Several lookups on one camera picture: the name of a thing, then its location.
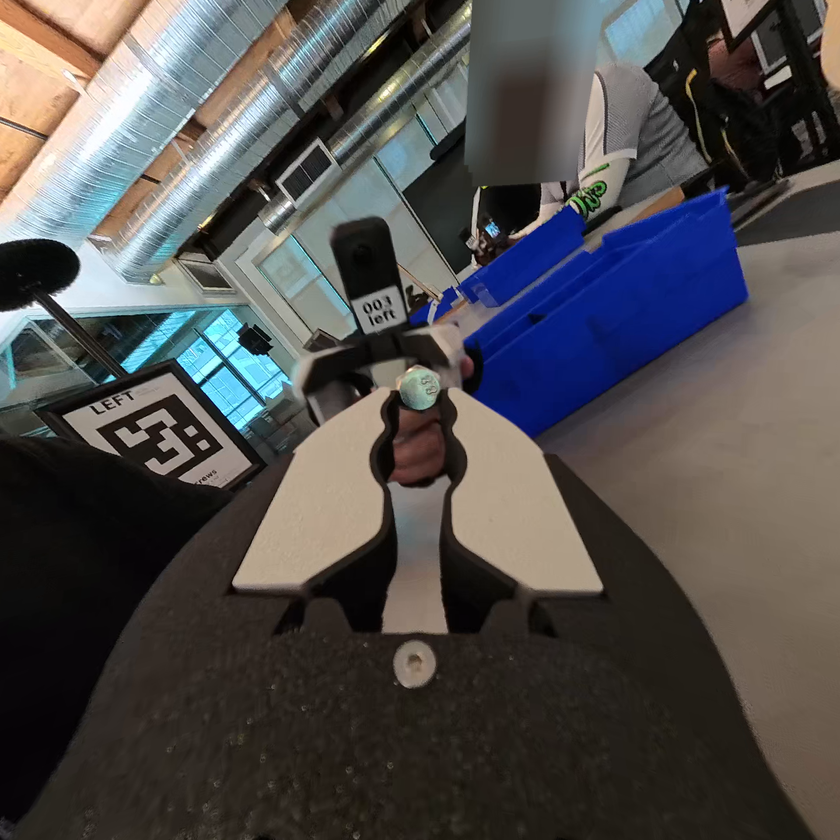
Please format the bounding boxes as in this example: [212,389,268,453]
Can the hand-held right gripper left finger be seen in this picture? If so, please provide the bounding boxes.
[231,386,399,635]

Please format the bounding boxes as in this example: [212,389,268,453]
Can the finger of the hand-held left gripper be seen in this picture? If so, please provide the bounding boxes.
[425,325,469,389]
[292,346,373,422]

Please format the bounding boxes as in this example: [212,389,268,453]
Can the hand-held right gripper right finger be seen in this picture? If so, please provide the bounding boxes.
[438,387,605,635]

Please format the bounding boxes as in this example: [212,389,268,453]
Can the steel hex bolt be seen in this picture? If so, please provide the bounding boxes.
[397,367,442,411]

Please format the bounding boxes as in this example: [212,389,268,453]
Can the person's left hand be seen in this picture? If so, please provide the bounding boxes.
[392,412,450,488]

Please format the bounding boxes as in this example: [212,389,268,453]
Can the framed code sign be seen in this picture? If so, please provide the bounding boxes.
[36,360,266,492]
[718,0,778,43]

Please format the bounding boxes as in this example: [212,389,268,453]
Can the person's black sweater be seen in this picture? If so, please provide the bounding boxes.
[0,436,234,821]

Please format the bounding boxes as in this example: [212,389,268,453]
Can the wood-edged table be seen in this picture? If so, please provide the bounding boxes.
[584,185,686,240]

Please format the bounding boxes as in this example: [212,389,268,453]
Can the black round-top stand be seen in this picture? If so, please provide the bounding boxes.
[0,239,129,378]

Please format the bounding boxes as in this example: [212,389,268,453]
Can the black jacket yellow stripes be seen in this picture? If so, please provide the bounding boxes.
[663,39,788,191]

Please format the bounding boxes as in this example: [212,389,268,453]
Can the dark grey flat panel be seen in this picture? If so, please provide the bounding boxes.
[728,174,840,247]

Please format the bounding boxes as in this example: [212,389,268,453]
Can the dark wall screen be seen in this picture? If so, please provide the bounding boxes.
[402,131,546,277]

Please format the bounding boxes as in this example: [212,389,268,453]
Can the white wall vent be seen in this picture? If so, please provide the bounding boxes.
[274,138,341,210]

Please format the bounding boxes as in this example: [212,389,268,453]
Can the silver spiral air duct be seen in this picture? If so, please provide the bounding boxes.
[0,0,293,253]
[259,26,473,231]
[112,13,427,283]

